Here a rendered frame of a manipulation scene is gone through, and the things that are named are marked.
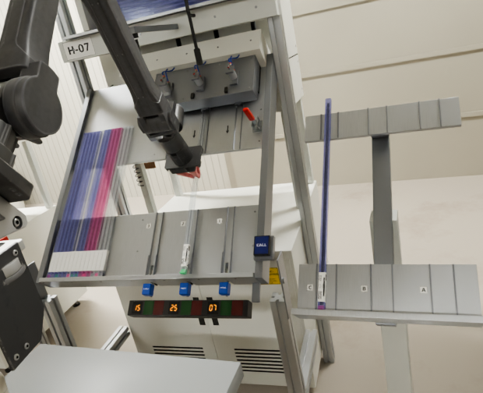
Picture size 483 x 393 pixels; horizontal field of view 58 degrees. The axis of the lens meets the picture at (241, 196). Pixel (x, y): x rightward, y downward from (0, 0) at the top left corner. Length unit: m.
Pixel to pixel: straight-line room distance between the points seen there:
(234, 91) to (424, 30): 2.28
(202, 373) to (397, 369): 0.51
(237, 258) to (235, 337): 0.57
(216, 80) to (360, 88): 2.22
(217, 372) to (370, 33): 2.82
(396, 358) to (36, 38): 1.05
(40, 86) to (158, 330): 1.28
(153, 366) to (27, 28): 0.76
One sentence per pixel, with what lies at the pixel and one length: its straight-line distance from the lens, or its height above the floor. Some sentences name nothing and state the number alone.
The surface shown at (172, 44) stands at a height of 1.30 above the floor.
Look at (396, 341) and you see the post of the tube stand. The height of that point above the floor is 0.50.
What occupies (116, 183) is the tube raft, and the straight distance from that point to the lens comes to 1.40.
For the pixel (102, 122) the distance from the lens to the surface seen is 1.60.
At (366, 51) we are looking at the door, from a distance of 3.45.
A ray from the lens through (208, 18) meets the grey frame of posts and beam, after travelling 1.45.
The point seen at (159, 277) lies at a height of 0.73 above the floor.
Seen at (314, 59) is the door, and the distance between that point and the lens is 3.50.
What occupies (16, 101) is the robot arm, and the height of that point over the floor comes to 1.25.
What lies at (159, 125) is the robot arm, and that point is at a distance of 1.06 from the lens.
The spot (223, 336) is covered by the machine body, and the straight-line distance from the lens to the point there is 1.67.
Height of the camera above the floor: 1.26
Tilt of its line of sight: 19 degrees down
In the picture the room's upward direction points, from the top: 12 degrees counter-clockwise
